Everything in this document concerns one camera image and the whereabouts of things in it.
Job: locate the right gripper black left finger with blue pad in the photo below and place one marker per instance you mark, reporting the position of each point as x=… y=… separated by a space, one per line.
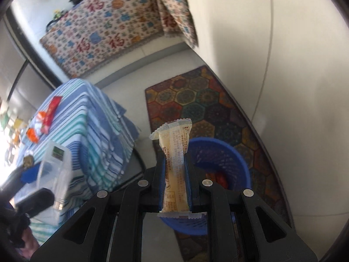
x=131 y=204

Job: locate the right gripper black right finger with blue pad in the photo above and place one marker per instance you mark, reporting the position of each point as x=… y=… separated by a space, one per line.
x=209 y=197

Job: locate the green white milk carton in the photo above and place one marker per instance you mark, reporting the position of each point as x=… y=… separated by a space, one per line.
x=55 y=172

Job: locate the yellow bread snack package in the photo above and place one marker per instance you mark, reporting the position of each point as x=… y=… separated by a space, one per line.
x=173 y=138

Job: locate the blue plastic trash basket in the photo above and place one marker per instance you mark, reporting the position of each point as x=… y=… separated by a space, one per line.
x=212 y=156

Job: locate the gold black foil wrapper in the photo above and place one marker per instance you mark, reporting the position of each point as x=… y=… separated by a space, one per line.
x=28 y=161

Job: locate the blue striped tablecloth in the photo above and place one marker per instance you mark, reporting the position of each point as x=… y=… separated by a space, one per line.
x=98 y=134

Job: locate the small orange wrapper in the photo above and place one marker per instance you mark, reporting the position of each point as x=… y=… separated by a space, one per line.
x=32 y=136

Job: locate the orange white snack wrapper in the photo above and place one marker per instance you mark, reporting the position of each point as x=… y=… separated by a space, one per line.
x=39 y=120

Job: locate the red snack wrapper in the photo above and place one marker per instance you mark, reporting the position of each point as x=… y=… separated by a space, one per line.
x=48 y=119

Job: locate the silver refrigerator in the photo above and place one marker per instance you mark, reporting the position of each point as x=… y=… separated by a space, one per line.
x=22 y=87

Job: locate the patterned fabric cover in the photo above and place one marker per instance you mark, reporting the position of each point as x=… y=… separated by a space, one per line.
x=95 y=32

